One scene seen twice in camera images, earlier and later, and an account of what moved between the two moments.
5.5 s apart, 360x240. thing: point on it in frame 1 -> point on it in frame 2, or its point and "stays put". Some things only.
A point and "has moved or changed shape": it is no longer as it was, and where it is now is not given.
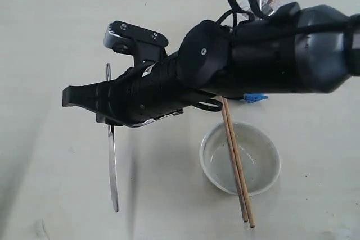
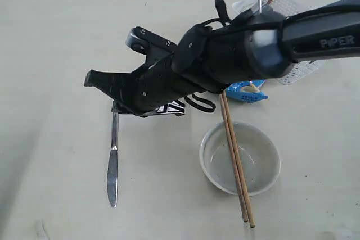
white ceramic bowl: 260,157 stays put
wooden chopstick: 239,184 stays put
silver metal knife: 113,153 has moved or changed shape
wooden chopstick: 247,200 stays put
